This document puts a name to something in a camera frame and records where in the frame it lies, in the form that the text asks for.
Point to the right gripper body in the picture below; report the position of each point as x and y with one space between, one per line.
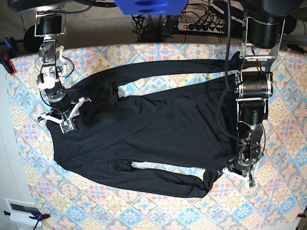
61 105

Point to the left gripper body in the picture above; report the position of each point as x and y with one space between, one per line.
244 169

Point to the black t-shirt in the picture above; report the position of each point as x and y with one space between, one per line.
168 143

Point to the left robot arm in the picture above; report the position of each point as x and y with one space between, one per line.
262 32

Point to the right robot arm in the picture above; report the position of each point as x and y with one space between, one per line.
50 22

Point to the black round stool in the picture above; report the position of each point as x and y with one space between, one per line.
32 44

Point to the red black clamp upper left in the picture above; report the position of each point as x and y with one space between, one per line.
5 60

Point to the patterned tablecloth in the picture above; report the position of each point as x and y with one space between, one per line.
75 203

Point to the blue clamp lower left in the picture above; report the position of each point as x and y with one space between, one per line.
36 216

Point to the white floor vent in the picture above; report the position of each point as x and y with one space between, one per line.
21 211

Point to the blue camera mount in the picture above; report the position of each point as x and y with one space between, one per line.
151 7

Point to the white power strip red switch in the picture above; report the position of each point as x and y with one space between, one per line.
201 27

